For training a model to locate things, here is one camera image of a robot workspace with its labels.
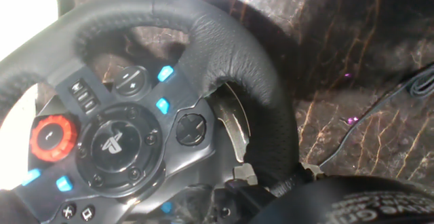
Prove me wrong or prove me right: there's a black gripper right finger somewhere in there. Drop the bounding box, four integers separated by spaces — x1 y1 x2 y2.
300 162 327 181

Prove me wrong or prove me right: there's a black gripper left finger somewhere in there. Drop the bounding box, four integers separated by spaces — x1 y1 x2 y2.
220 162 276 218

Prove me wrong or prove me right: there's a black Logitech steering wheel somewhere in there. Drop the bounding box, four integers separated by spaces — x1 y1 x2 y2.
0 0 301 224

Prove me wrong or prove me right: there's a dark marble pattern mat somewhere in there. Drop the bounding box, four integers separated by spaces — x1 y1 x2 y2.
57 0 434 198

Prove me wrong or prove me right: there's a white round plate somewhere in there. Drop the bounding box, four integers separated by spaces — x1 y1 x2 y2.
0 0 62 191

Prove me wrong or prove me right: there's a thin black wheel cable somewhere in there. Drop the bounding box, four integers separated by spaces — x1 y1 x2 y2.
318 64 434 169

